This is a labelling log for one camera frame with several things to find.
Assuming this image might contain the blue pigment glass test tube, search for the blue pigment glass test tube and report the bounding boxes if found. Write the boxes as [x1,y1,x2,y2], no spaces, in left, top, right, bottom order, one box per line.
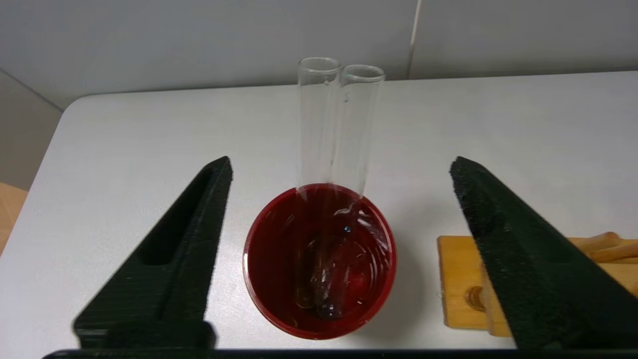
[315,64,386,320]

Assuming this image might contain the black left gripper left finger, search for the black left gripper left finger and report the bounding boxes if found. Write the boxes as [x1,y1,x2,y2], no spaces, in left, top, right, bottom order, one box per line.
[73,156,233,350]

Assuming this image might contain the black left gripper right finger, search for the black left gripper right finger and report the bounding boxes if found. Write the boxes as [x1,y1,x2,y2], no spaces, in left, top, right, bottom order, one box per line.
[450,156,638,351]

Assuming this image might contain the dark red cup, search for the dark red cup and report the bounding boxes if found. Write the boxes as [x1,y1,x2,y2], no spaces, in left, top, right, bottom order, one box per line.
[242,183,398,341]

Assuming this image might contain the yellow pigment glass test tube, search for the yellow pigment glass test tube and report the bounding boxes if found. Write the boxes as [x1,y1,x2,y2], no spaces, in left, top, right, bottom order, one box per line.
[294,56,342,310]

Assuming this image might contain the wooden test tube rack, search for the wooden test tube rack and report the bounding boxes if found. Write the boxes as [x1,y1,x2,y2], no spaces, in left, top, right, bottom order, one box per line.
[437,231,638,338]

